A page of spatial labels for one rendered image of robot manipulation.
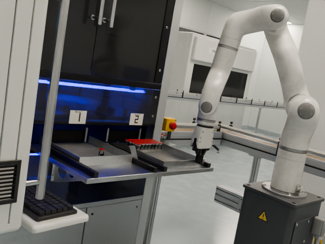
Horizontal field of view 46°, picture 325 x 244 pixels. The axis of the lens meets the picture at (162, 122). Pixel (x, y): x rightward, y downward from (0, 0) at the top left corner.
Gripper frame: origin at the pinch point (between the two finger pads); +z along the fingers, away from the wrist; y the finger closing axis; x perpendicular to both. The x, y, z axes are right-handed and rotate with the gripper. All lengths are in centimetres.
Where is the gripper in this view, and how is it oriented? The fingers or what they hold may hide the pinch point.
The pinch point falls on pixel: (199, 159)
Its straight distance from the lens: 175.8
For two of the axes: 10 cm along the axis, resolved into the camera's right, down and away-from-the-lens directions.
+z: -1.6, 9.8, 1.4
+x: 6.7, 2.1, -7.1
